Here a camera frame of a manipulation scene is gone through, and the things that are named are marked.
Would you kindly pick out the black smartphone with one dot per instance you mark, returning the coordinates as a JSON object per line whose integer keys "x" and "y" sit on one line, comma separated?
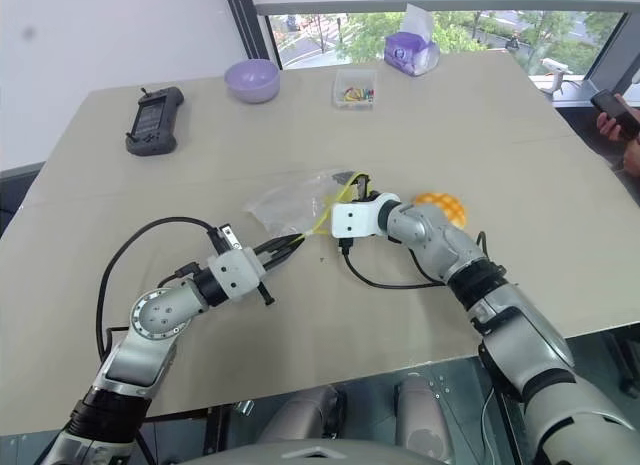
{"x": 617, "y": 114}

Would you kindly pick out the white window blind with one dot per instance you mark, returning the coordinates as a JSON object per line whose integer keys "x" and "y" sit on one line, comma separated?
{"x": 450, "y": 0}

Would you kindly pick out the purple tissue pack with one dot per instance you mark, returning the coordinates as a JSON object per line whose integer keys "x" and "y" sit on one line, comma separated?
{"x": 410, "y": 52}

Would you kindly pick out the person's bare hand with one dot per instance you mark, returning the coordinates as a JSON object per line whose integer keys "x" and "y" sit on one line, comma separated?
{"x": 610, "y": 127}

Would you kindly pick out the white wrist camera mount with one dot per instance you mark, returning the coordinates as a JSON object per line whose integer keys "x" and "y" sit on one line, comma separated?
{"x": 235, "y": 275}
{"x": 355, "y": 217}

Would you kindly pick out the dark grey window frame post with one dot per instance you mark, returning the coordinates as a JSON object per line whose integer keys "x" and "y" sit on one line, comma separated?
{"x": 612, "y": 40}
{"x": 250, "y": 25}

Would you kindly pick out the beige table cover sheet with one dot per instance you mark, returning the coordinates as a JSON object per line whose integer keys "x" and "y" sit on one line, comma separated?
{"x": 450, "y": 135}

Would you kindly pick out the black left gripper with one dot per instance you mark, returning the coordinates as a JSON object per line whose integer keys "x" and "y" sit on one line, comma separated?
{"x": 267, "y": 265}

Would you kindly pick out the grey curved body panel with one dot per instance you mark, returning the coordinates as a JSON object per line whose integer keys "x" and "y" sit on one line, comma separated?
{"x": 310, "y": 455}

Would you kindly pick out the person's bare forearm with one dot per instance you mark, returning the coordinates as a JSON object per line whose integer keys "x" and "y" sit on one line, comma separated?
{"x": 632, "y": 157}

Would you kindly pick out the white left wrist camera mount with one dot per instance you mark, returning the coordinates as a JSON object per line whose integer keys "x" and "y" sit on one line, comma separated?
{"x": 235, "y": 275}

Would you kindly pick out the orange grid-patterned bun snack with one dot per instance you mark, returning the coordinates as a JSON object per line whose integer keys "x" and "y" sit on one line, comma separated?
{"x": 445, "y": 205}

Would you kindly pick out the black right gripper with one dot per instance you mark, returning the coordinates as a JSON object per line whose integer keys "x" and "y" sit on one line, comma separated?
{"x": 365, "y": 195}

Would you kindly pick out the clear plastic zip bag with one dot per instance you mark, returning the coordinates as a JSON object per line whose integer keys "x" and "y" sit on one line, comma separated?
{"x": 285, "y": 205}

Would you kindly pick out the black table frame leg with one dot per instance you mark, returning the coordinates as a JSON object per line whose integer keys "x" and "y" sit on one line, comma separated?
{"x": 627, "y": 360}

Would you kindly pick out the white camera on stand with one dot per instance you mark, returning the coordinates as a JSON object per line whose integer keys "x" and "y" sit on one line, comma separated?
{"x": 555, "y": 70}

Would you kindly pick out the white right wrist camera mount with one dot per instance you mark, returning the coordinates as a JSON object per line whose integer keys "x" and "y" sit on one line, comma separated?
{"x": 355, "y": 217}

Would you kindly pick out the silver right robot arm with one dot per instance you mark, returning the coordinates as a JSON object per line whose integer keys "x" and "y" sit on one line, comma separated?
{"x": 520, "y": 335}

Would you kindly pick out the purple bowl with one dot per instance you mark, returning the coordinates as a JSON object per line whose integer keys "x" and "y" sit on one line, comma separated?
{"x": 251, "y": 80}

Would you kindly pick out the clear box with coloured clips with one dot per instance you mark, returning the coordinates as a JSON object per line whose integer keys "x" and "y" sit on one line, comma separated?
{"x": 353, "y": 90}

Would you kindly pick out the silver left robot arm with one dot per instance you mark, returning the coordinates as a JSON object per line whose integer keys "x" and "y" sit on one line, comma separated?
{"x": 150, "y": 355}

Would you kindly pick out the black handheld controller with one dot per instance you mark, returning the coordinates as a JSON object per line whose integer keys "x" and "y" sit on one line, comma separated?
{"x": 152, "y": 120}

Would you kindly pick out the dark grey rounded shape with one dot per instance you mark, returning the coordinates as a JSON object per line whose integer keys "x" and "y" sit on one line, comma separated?
{"x": 420, "y": 415}
{"x": 300, "y": 415}

